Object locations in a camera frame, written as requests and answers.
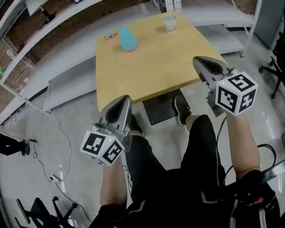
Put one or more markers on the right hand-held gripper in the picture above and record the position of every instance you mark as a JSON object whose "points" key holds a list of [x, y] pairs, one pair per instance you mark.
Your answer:
{"points": [[237, 94]]}

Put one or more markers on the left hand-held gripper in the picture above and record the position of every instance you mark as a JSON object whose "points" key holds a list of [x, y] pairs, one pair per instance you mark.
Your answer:
{"points": [[97, 146]]}

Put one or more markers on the clear plastic cup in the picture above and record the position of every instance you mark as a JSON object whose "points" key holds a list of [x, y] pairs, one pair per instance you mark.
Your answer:
{"points": [[169, 24]]}

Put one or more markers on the light blue vase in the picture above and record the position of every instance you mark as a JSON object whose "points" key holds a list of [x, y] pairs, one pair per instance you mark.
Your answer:
{"points": [[128, 40]]}

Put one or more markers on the person's left forearm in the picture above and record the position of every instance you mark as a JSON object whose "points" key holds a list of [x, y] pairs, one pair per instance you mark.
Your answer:
{"points": [[114, 186]]}

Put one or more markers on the person's right forearm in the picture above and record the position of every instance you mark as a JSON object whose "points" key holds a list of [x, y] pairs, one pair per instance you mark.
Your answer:
{"points": [[242, 146]]}

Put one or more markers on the pink and blue small object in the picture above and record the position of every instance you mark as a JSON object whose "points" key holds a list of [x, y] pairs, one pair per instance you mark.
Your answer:
{"points": [[110, 35]]}

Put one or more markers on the person's left black shoe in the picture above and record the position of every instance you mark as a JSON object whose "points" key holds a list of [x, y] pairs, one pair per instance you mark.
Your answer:
{"points": [[135, 125]]}

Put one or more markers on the person's black shoe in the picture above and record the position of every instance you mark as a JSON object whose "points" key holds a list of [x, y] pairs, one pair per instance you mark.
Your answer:
{"points": [[181, 109], [135, 125]]}

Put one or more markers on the person's right black shoe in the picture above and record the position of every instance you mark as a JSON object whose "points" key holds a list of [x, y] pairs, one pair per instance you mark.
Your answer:
{"points": [[181, 109]]}

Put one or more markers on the white metal shelving rack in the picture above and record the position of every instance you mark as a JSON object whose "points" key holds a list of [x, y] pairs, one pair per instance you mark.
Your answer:
{"points": [[69, 60], [216, 13]]}

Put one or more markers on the grey metal cabinet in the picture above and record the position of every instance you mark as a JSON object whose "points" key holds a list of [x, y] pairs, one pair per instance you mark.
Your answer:
{"points": [[270, 15]]}

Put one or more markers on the white power strip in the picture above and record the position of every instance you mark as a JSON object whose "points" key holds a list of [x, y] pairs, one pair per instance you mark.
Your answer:
{"points": [[55, 178]]}

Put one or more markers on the person's black clothing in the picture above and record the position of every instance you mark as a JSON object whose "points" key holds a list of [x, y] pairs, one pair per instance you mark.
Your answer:
{"points": [[180, 189]]}

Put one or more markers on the black body-worn harness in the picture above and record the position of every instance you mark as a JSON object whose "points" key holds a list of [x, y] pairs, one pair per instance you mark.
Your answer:
{"points": [[270, 172]]}

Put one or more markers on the small white object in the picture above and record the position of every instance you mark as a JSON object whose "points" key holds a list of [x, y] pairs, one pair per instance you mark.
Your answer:
{"points": [[10, 53]]}

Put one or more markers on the white shade table lamp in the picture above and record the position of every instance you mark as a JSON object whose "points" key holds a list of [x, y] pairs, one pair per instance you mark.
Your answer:
{"points": [[36, 1]]}

